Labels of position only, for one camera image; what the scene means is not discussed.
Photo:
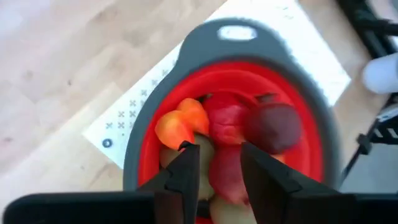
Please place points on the red toy apple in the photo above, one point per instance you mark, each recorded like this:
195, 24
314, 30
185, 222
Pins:
227, 121

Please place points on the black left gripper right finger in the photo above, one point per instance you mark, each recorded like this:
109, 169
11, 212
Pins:
267, 186

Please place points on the brown-green toy kiwi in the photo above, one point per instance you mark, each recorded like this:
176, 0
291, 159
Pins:
230, 213
205, 155

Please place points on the small orange-red toy fruit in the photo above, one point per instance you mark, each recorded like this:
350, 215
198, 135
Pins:
172, 129

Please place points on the dark purple toy plum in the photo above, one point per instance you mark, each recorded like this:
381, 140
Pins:
273, 127

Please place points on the red colander with grey rim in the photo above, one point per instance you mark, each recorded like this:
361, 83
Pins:
280, 81

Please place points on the orange toy tangerine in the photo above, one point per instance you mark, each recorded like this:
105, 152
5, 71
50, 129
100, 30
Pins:
196, 113

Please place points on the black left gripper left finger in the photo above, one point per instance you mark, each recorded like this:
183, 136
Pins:
182, 180

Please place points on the white perforated shelf riser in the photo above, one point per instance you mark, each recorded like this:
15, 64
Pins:
317, 71

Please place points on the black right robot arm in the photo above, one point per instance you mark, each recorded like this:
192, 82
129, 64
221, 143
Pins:
362, 140

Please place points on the red-yellow toy mango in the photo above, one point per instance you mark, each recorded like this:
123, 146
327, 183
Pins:
227, 174

